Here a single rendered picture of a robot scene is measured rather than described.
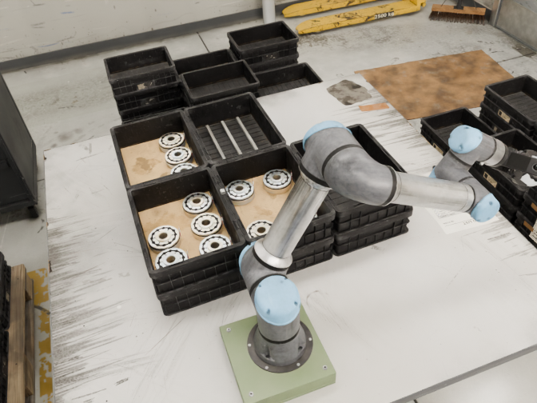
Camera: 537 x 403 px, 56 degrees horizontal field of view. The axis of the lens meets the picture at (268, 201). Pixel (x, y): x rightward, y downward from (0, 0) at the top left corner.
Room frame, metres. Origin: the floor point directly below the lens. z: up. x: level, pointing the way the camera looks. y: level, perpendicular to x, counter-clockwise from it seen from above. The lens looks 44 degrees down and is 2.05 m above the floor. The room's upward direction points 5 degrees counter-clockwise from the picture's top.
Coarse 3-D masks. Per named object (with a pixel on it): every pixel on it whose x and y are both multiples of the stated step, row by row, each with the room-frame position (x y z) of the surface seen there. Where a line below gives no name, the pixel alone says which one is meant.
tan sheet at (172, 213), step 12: (168, 204) 1.30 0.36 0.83; (180, 204) 1.30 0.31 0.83; (144, 216) 1.25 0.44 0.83; (156, 216) 1.25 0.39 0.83; (168, 216) 1.24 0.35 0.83; (180, 216) 1.24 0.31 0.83; (144, 228) 1.19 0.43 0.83; (180, 228) 1.18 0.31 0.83; (192, 240) 1.12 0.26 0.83; (192, 252) 1.07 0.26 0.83
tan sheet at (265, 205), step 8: (256, 184) 1.37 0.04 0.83; (256, 192) 1.33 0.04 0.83; (264, 192) 1.32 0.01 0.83; (288, 192) 1.31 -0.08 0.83; (256, 200) 1.29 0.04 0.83; (264, 200) 1.28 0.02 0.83; (272, 200) 1.28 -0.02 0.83; (280, 200) 1.28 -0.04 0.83; (240, 208) 1.25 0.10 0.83; (248, 208) 1.25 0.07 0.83; (256, 208) 1.25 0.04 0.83; (264, 208) 1.24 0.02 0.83; (272, 208) 1.24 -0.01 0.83; (280, 208) 1.24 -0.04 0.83; (240, 216) 1.21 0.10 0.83; (248, 216) 1.21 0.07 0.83; (256, 216) 1.21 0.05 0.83; (264, 216) 1.20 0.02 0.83; (272, 216) 1.20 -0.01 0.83; (248, 224) 1.17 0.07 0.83
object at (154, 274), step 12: (204, 168) 1.37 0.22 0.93; (168, 180) 1.32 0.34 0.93; (216, 180) 1.30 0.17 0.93; (132, 204) 1.23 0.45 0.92; (228, 204) 1.17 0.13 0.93; (144, 240) 1.05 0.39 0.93; (240, 240) 1.02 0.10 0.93; (144, 252) 1.00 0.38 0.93; (216, 252) 0.97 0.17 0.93; (228, 252) 0.98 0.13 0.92; (180, 264) 0.94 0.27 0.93; (192, 264) 0.95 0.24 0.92; (156, 276) 0.91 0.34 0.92
